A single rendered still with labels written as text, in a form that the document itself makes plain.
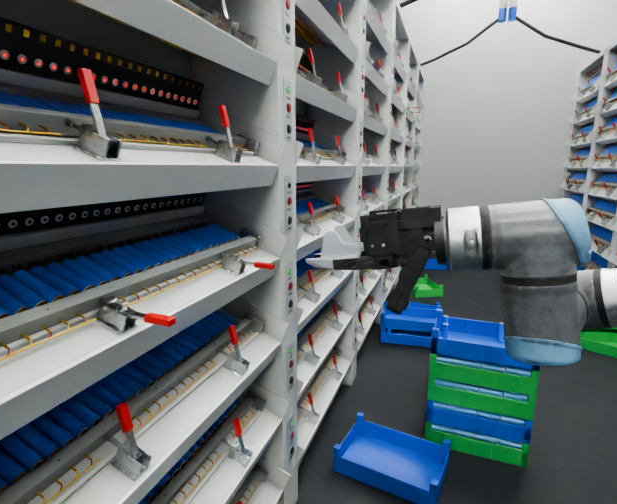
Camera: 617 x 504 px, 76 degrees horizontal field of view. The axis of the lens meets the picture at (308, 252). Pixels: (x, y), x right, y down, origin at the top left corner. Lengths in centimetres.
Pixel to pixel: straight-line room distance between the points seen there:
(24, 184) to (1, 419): 20
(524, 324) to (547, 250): 10
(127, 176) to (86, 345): 19
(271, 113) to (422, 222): 41
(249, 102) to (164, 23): 33
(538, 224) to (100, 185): 51
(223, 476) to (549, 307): 63
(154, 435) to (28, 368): 25
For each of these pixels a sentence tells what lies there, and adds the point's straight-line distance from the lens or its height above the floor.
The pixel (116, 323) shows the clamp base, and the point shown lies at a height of 71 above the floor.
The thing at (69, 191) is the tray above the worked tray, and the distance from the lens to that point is 45.
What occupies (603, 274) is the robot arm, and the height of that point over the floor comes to 74.
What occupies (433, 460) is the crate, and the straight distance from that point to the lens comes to 144.
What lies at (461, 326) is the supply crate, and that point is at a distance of 151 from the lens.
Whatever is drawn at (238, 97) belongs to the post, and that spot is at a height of 103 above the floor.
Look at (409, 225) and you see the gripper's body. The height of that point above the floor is 81.
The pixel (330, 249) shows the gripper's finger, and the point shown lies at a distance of 61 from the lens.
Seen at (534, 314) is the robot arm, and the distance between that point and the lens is 59.
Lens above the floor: 89
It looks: 12 degrees down
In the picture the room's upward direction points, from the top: straight up
